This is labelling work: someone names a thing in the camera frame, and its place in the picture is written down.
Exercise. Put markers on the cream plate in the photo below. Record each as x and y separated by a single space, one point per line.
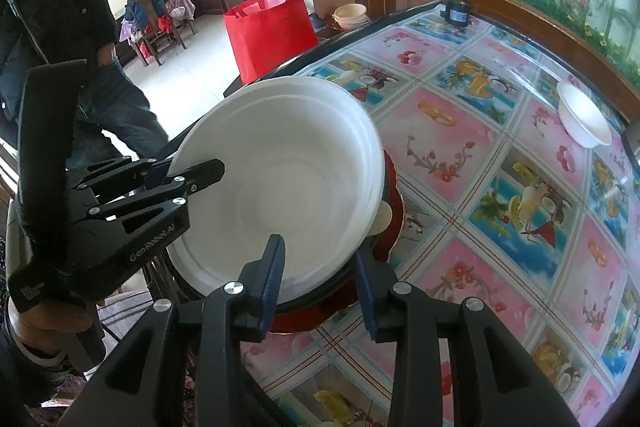
384 219

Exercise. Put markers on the fruit print tablecloth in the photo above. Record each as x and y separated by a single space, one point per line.
500 147

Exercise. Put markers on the red patterned plate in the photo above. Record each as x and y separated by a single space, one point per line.
310 319

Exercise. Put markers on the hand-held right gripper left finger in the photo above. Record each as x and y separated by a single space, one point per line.
274 277

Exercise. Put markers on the striped grey cloth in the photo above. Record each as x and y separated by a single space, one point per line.
125 312

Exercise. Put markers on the brown red plate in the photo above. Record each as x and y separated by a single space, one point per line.
367 23

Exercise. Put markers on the large white bowl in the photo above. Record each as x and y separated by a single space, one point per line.
280 167

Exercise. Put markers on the red scalloped glass plate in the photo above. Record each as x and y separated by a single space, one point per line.
396 192

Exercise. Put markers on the person's left hand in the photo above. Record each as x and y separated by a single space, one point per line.
40 332

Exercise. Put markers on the dark wooden side table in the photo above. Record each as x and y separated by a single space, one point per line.
327 34

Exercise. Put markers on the pink cloth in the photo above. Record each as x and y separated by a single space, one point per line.
181 4

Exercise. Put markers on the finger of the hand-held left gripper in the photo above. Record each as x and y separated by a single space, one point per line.
155 169
195 179

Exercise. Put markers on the wooden chair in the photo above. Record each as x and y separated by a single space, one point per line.
155 39

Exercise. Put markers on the black rimmed dining table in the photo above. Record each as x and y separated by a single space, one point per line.
310 52

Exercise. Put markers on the small white bowl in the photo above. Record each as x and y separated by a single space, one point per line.
582 117

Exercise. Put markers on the person's left forearm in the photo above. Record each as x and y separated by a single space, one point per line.
20 382

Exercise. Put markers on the cream bowl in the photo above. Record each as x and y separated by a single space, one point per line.
350 13

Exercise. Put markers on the small black device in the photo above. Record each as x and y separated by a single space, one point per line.
455 14

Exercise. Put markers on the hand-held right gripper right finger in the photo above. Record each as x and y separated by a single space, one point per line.
366 297

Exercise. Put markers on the red shopping bag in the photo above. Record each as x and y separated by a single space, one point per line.
270 37

